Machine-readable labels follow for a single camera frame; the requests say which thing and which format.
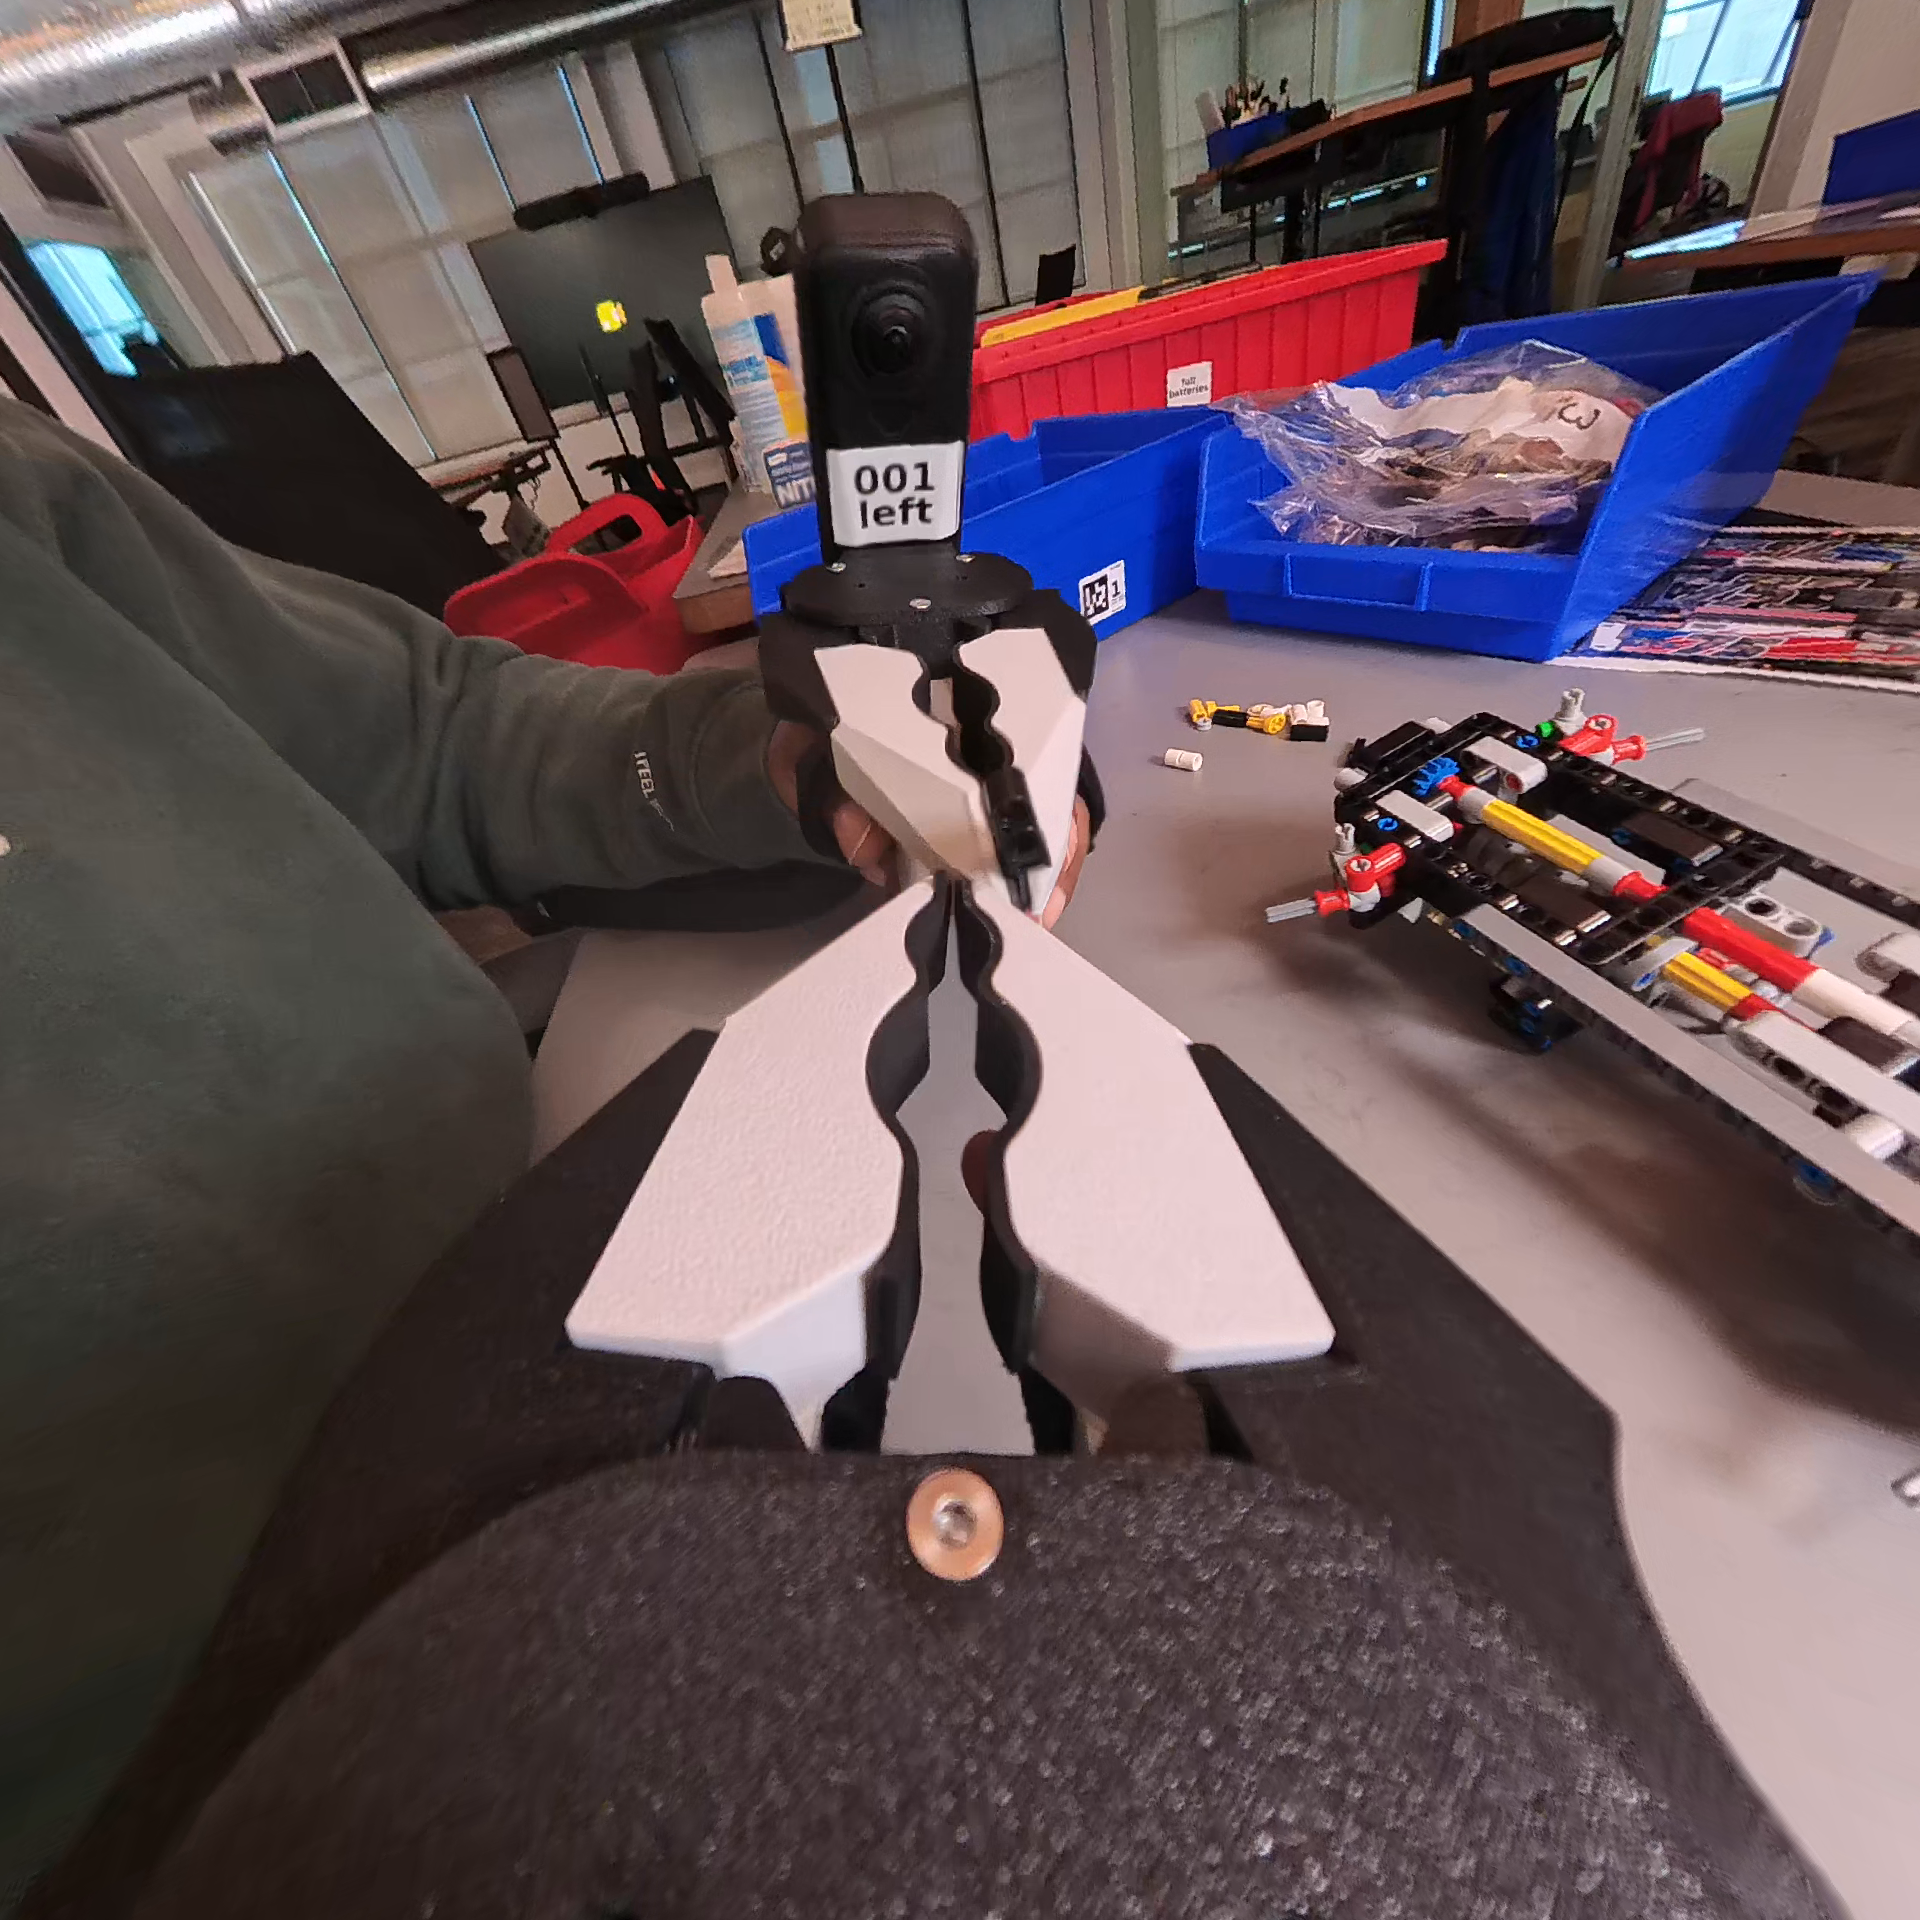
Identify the red plastic container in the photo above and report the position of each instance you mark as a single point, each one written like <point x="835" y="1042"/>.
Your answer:
<point x="570" y="600"/>

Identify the person's left forearm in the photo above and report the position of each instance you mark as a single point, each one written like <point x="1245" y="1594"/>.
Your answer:
<point x="600" y="765"/>

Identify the red storage bin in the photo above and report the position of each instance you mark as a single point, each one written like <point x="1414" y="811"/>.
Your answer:
<point x="1231" y="338"/>

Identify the white bottle blue label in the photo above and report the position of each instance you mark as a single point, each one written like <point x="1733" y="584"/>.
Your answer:
<point x="751" y="376"/>

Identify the lego car chassis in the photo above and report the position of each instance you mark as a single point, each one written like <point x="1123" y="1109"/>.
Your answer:
<point x="1622" y="870"/>

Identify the large blue storage bin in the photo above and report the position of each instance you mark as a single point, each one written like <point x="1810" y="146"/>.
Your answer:
<point x="1710" y="464"/>

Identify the dark wall monitor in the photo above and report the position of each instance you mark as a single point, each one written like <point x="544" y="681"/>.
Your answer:
<point x="600" y="294"/>

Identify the lego instruction booklet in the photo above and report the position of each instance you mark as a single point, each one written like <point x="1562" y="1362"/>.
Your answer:
<point x="1771" y="600"/>

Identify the standing desk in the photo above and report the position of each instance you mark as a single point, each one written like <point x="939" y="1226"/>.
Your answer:
<point x="1382" y="119"/>

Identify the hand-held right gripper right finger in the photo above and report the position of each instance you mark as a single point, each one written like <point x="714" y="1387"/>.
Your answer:
<point x="1171" y="1200"/>

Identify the plastic bags of lego parts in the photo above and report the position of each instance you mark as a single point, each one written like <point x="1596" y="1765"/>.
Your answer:
<point x="1424" y="450"/>

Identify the hanging paper sign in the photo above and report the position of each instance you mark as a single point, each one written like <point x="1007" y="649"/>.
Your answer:
<point x="821" y="21"/>

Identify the yellow black lego part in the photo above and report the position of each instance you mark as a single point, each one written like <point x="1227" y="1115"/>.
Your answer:
<point x="1234" y="717"/>

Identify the person's left hand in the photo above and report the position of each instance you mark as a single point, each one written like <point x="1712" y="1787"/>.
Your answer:
<point x="867" y="848"/>

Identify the silver ventilation duct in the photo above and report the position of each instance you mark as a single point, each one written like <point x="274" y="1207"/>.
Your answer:
<point x="301" y="45"/>

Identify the person's right hand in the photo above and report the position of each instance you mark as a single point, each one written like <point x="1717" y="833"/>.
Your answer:
<point x="980" y="1178"/>

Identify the blue storage bin white label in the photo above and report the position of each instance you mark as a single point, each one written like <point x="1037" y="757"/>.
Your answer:
<point x="1051" y="510"/>

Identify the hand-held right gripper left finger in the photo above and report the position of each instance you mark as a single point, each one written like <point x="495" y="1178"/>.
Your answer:
<point x="735" y="1200"/>

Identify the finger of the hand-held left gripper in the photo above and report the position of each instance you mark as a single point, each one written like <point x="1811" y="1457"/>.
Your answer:
<point x="1051" y="705"/>
<point x="892" y="750"/>

